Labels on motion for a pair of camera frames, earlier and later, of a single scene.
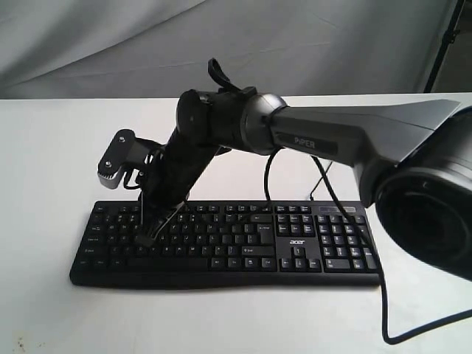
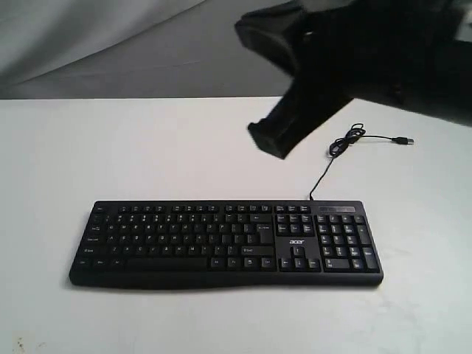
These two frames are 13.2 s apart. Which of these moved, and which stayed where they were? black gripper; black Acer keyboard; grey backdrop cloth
Moved: black gripper
Stayed: grey backdrop cloth; black Acer keyboard
